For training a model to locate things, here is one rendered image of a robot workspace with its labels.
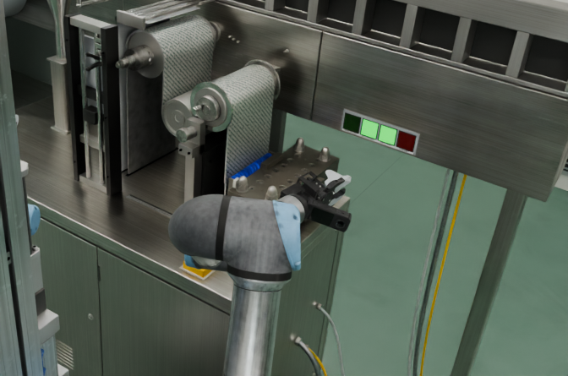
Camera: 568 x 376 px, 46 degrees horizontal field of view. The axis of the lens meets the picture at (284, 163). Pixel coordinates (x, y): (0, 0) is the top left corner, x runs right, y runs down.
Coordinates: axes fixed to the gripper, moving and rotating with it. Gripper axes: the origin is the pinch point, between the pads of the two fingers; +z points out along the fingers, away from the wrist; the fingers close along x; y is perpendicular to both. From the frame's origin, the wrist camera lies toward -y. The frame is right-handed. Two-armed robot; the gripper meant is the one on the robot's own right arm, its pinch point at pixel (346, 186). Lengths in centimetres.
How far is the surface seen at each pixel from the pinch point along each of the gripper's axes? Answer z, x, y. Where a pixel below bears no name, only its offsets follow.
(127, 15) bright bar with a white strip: -11, -9, 78
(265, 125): 17.4, 13.2, 39.7
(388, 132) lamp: 33.1, -0.7, 8.1
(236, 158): 2.2, 18.2, 36.5
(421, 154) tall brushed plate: 35.2, 0.3, -3.4
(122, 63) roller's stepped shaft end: -17, 1, 70
